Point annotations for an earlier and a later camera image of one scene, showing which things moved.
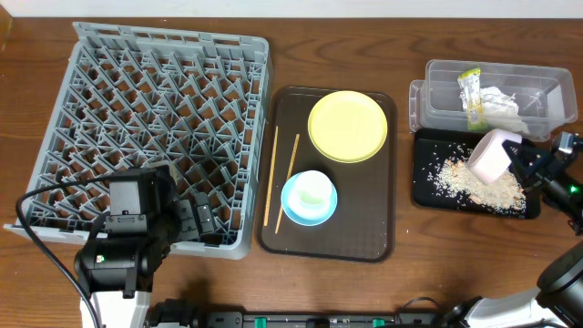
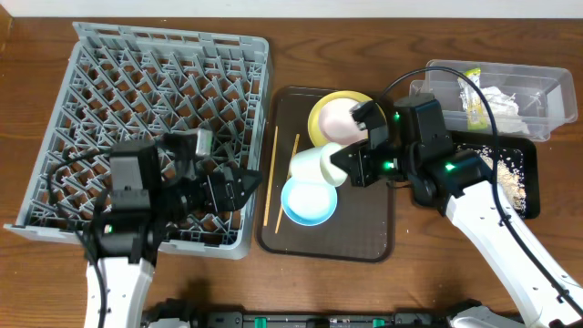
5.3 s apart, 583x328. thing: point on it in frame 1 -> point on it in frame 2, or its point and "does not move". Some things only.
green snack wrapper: (470, 97) does not move
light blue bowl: (309, 198) does not move
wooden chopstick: (287, 178) does not move
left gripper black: (187, 218) -> (218, 189)
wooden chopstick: (271, 176) does not move
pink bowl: (488, 158) -> (337, 123)
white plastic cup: (311, 194) -> (317, 162)
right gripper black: (543, 159) -> (360, 172)
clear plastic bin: (526, 100) does not move
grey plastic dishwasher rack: (138, 97) does not move
